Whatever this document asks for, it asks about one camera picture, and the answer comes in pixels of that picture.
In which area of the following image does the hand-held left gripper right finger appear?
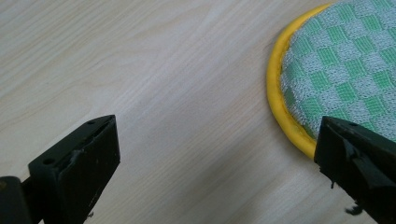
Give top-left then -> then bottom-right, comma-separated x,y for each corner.
313,116 -> 396,224

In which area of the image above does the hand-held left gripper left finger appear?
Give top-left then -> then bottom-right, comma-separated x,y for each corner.
21,114 -> 121,224

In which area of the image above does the round green checkered scouring pad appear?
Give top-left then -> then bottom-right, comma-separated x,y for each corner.
266,0 -> 396,161

